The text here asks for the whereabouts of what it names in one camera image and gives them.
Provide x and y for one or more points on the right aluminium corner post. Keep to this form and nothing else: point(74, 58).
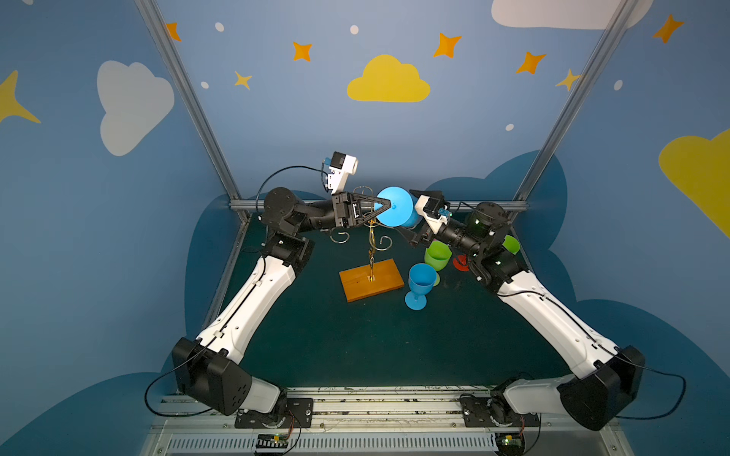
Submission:
point(599, 58)

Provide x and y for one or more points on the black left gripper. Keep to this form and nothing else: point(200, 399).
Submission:
point(344, 210)

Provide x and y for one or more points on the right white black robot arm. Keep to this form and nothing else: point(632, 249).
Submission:
point(604, 379)

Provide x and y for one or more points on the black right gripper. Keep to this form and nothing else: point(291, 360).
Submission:
point(422, 222)

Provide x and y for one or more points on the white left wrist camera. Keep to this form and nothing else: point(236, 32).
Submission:
point(340, 167)

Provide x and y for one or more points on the orange wooden rack base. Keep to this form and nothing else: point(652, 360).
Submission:
point(368, 281)

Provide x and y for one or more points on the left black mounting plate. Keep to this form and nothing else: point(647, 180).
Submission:
point(297, 413)

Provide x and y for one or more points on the red wine glass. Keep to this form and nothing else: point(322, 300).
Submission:
point(461, 263)

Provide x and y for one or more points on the black mounting plate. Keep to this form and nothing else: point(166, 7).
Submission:
point(479, 411)
point(297, 413)

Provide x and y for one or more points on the left aluminium corner post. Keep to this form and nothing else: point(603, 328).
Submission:
point(157, 28)

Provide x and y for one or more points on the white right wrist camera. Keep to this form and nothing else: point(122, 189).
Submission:
point(433, 208)

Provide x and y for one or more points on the aluminium corner post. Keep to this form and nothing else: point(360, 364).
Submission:
point(599, 58)
point(157, 28)

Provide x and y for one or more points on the gold wire glass rack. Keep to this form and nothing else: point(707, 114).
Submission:
point(342, 234)

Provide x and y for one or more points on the horizontal aluminium back rail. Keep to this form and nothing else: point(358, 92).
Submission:
point(458, 206)

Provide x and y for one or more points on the green wine glass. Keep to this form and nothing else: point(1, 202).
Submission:
point(438, 256)
point(512, 244)

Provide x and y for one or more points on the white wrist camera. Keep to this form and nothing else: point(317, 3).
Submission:
point(340, 167)
point(433, 208)

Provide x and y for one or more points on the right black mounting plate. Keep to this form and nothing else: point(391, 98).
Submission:
point(479, 411)

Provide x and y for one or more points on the aluminium front base rails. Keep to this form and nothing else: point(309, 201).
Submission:
point(423, 420)

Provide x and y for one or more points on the blue wine glass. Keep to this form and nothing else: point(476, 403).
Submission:
point(402, 212)
point(422, 279)

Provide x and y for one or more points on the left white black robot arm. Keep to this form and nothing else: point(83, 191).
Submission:
point(208, 368)

